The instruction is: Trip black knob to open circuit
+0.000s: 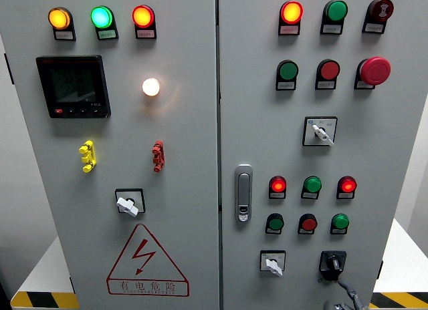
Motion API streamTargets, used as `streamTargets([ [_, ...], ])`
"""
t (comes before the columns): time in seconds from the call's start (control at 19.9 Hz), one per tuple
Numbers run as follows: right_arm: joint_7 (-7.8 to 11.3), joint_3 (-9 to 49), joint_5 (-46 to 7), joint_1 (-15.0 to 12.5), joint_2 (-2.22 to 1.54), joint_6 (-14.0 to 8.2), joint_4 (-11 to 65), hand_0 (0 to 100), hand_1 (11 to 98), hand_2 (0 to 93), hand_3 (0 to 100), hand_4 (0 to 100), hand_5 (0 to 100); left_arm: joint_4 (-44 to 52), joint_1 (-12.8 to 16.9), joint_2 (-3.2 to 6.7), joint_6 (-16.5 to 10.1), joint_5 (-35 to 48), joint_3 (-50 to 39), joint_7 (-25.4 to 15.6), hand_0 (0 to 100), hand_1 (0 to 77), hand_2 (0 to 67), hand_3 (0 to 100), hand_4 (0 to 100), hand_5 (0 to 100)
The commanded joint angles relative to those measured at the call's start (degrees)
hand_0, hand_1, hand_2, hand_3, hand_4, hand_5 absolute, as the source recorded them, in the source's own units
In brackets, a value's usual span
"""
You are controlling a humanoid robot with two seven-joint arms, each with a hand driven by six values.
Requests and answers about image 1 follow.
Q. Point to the black cabinet hinge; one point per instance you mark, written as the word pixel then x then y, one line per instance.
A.
pixel 9 69
pixel 381 269
pixel 72 285

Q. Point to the large red round lamp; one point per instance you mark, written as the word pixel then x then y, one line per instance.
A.
pixel 291 12
pixel 143 16

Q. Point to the large green push button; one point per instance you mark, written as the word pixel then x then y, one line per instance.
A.
pixel 288 70
pixel 336 10

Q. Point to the small red push button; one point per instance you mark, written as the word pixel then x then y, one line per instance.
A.
pixel 309 224

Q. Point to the small red round lamp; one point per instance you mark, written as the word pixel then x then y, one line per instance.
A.
pixel 278 184
pixel 347 184

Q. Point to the dark red round buzzer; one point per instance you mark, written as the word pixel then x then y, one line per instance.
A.
pixel 382 9

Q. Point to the black yellow striped tape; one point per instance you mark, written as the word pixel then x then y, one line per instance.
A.
pixel 403 300
pixel 43 300

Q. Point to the small green push button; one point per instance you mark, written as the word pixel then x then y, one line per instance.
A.
pixel 276 223

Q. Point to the black display meter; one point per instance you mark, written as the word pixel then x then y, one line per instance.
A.
pixel 72 85

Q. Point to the large red stop button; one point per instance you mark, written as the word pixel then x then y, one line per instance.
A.
pixel 375 71

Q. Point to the silver door lock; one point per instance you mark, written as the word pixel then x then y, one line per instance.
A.
pixel 243 193

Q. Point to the pale grey cabinet door with lock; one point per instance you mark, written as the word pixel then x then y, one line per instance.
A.
pixel 261 129

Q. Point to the large yellow round lamp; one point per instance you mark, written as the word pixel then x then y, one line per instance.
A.
pixel 59 18

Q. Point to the large red push button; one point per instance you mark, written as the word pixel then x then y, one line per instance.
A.
pixel 329 70

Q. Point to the large green glowing lamp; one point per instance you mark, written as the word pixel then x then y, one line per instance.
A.
pixel 101 17

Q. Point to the small label plate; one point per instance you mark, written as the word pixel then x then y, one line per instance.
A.
pixel 286 85
pixel 145 33
pixel 309 196
pixel 277 195
pixel 325 85
pixel 364 85
pixel 305 232
pixel 331 28
pixel 65 35
pixel 373 28
pixel 345 195
pixel 273 232
pixel 337 232
pixel 107 34
pixel 289 29

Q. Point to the small green round lamp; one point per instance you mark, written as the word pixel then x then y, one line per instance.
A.
pixel 340 222
pixel 312 184

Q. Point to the red warning triangle sticker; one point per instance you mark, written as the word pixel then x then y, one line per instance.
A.
pixel 147 286

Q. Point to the white round lamp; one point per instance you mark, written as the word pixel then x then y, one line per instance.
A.
pixel 151 87

